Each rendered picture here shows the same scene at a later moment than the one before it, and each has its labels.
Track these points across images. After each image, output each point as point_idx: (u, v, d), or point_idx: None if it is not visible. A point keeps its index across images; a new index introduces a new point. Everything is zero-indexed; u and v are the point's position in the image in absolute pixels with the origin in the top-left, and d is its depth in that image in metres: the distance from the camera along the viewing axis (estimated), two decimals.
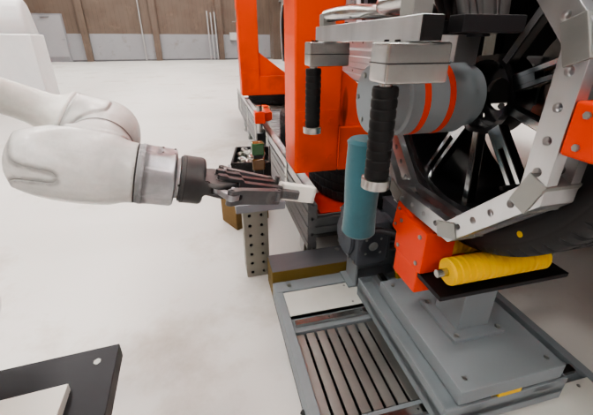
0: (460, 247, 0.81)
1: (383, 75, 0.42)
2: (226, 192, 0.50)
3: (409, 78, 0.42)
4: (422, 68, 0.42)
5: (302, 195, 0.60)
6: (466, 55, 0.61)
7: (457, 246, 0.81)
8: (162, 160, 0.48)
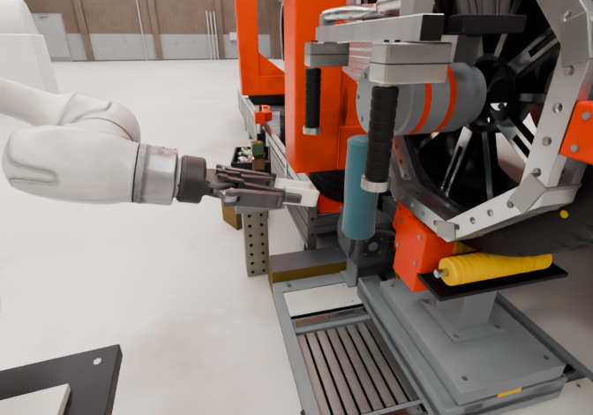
0: (460, 247, 0.81)
1: (383, 75, 0.42)
2: (224, 192, 0.50)
3: (409, 78, 0.43)
4: (422, 68, 0.42)
5: (304, 199, 0.58)
6: (466, 55, 0.62)
7: (457, 246, 0.81)
8: (162, 160, 0.48)
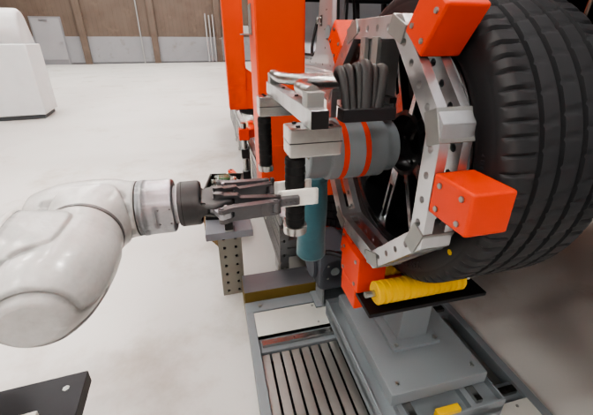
0: (394, 269, 0.93)
1: (288, 151, 0.55)
2: None
3: (309, 153, 0.55)
4: (319, 146, 0.55)
5: None
6: None
7: (392, 268, 0.93)
8: None
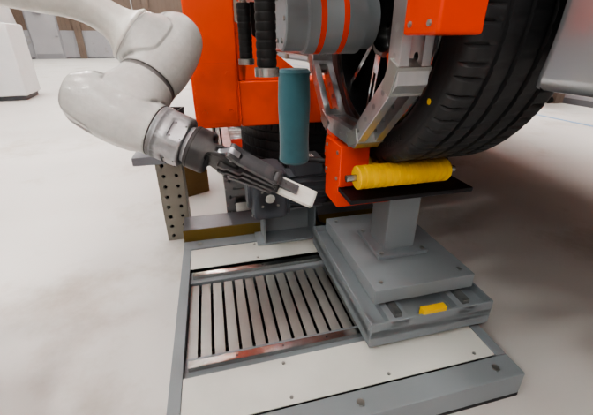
0: None
1: None
2: None
3: None
4: None
5: (300, 194, 0.61)
6: None
7: None
8: None
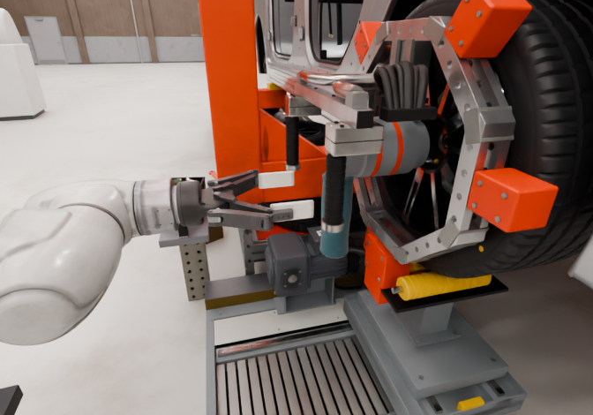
0: (418, 266, 0.95)
1: (332, 150, 0.56)
2: None
3: (351, 152, 0.57)
4: (361, 144, 0.57)
5: (281, 177, 0.66)
6: None
7: (416, 265, 0.95)
8: None
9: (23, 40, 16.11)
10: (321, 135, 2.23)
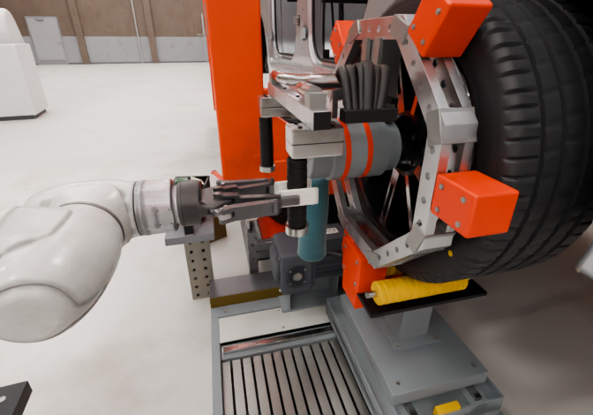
0: (395, 269, 0.93)
1: (290, 152, 0.55)
2: None
3: (311, 154, 0.55)
4: (320, 147, 0.55)
5: None
6: None
7: (393, 268, 0.93)
8: None
9: (24, 40, 16.12)
10: None
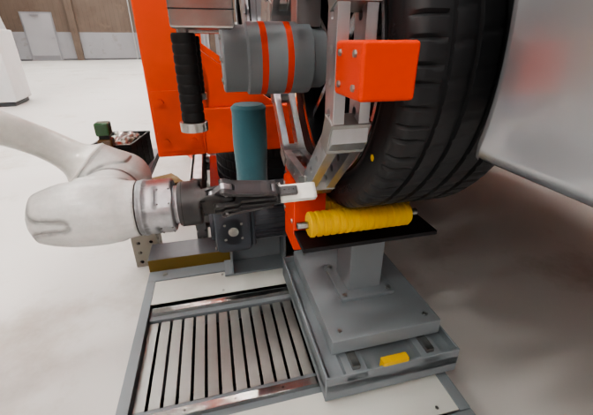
0: (338, 207, 0.85)
1: (168, 19, 0.47)
2: None
3: (193, 22, 0.47)
4: (205, 13, 0.47)
5: (300, 192, 0.61)
6: (309, 17, 0.66)
7: (336, 207, 0.86)
8: (166, 230, 0.56)
9: (18, 35, 16.03)
10: None
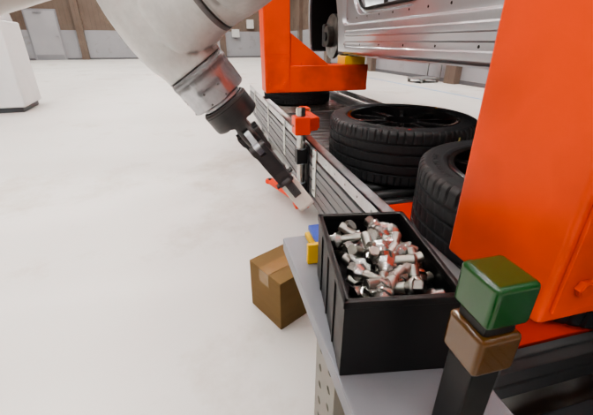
0: None
1: None
2: None
3: None
4: None
5: None
6: None
7: None
8: None
9: (20, 33, 15.27)
10: (469, 124, 1.39)
